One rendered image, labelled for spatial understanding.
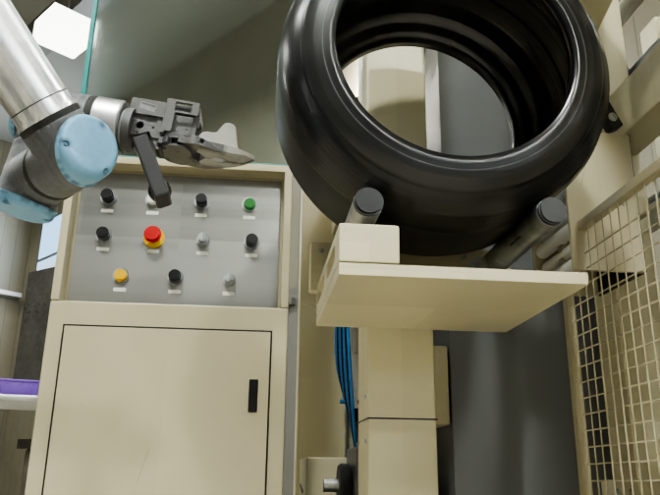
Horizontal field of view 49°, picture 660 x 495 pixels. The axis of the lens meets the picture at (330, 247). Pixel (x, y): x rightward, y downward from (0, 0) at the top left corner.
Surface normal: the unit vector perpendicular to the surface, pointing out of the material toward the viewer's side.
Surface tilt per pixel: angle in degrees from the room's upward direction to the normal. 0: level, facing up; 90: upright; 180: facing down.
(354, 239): 90
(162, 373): 90
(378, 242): 90
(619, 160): 90
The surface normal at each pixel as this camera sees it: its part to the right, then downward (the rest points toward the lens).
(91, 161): 0.75, -0.13
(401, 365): 0.11, -0.31
